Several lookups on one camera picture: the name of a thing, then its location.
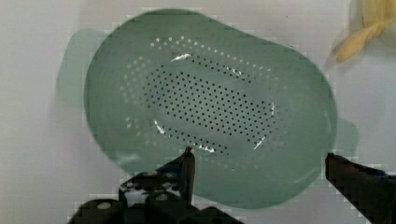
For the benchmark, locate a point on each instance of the green plastic strainer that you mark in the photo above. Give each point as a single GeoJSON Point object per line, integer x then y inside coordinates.
{"type": "Point", "coordinates": [259, 117]}

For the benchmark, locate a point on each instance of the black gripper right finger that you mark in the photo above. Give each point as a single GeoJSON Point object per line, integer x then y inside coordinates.
{"type": "Point", "coordinates": [371, 191]}

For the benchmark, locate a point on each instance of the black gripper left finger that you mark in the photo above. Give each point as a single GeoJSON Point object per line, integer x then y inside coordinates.
{"type": "Point", "coordinates": [176, 176]}

